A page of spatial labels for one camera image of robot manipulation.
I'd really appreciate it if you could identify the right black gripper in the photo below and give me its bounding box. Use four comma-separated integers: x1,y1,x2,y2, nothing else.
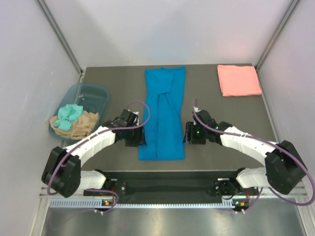
183,122,208,145

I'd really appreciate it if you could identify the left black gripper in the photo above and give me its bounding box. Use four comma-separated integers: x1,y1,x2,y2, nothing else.
124,123,146,147

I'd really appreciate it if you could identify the blue t shirt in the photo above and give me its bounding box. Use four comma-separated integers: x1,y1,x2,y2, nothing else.
138,66,186,161

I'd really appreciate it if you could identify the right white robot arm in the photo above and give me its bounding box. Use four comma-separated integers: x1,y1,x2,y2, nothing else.
184,107,306,195

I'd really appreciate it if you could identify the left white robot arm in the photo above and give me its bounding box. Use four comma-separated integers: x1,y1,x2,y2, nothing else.
41,109,146,198

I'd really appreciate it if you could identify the beige t shirt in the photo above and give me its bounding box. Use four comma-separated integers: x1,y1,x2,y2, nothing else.
50,111,99,140

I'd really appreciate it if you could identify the folded pink t shirt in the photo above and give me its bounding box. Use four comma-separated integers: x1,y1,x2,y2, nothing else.
217,65,262,97

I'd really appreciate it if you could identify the mint green t shirt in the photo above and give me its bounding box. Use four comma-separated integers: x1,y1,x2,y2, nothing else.
54,104,84,131

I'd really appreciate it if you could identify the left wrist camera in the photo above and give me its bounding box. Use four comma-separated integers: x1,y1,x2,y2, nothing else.
132,112,139,126

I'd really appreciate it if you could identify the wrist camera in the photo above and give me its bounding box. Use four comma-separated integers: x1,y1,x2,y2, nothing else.
192,105,203,123
132,112,139,126

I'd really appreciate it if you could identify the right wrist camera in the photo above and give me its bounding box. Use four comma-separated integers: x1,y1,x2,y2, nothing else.
192,105,203,123

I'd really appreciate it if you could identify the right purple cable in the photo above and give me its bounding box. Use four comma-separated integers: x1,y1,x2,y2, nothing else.
191,97,315,214

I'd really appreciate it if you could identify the purple cable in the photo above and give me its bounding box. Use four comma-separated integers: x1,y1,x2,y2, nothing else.
47,100,151,214
191,97,315,214

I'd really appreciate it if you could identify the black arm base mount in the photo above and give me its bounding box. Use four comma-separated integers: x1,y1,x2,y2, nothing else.
83,171,247,197

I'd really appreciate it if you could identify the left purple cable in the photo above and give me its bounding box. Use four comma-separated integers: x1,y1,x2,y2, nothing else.
47,100,151,214

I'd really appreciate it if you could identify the slotted cable duct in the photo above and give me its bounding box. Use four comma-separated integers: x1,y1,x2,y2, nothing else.
49,198,246,209

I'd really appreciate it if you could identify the aluminium extrusion rail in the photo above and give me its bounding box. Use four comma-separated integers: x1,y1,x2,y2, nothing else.
39,183,84,198

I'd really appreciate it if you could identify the left aluminium frame post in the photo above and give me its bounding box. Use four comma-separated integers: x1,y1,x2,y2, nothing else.
35,0,83,75

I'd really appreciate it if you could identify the aluminium frame post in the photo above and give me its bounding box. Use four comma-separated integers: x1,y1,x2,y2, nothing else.
254,0,301,71
35,0,83,75

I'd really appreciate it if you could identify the right aluminium frame post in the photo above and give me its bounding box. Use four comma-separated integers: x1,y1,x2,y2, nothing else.
254,0,301,71

